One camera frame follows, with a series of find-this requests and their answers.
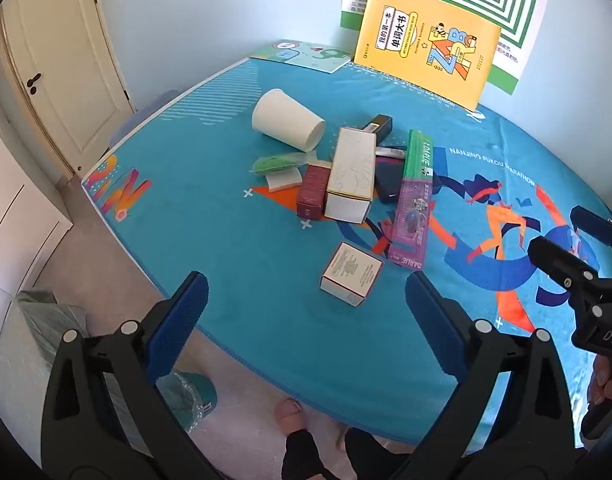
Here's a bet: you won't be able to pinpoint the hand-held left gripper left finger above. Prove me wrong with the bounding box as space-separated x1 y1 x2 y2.
40 272 211 480

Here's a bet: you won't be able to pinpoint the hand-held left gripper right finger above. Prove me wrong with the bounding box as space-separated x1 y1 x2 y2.
386 270 574 480

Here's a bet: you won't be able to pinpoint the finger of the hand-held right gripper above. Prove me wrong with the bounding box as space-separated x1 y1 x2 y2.
528 236 607 306
571 206 612 248

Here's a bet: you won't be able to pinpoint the teal trash bin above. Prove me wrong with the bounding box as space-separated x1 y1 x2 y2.
156 367 217 433

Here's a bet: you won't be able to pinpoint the maroon carton box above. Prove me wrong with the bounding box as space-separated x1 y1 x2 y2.
295 164 333 221

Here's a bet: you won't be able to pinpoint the person's right hand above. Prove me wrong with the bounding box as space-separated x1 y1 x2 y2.
586 352 612 408

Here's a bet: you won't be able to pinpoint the blue printed table mat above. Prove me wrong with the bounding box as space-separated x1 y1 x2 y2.
80 55 612 461

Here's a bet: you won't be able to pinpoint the small white printed box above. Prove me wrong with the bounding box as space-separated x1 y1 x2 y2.
320 241 384 308

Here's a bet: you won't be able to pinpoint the green purple toothbrush package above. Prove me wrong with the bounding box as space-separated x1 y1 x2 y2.
387 129 435 267

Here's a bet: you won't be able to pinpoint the person's foot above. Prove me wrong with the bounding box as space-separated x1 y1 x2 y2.
275 397 307 441

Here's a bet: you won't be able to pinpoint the dark navy box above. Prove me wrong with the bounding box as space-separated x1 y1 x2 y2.
373 156 443 205

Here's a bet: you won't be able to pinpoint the bed with grey-green cover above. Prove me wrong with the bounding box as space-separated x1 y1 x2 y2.
0 290 94 461

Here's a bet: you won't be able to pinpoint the tall white carton box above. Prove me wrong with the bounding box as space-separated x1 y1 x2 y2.
323 126 377 224

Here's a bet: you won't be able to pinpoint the small white block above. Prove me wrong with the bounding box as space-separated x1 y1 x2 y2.
266 169 303 194

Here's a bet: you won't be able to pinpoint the green plastic packet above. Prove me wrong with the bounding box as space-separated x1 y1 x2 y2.
250 152 309 177

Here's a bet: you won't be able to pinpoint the person's black pants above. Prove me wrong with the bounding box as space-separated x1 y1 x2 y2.
281 427 421 480

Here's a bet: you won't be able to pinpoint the white wardrobe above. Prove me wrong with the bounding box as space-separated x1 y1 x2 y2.
0 110 74 306

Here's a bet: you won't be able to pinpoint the small black box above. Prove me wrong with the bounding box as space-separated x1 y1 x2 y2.
362 114 393 142

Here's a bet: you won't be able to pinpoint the white paper cup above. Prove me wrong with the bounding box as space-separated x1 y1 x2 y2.
251 88 327 152

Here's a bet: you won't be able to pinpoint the yellow book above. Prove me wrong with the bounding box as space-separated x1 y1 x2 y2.
353 0 502 112

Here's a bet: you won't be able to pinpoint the cream door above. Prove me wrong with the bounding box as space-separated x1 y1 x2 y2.
0 0 136 181

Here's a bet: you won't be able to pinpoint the teal picture book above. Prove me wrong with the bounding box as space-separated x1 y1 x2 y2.
249 39 353 75

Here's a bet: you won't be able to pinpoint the green striped wall poster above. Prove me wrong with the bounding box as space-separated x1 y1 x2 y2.
340 0 554 96

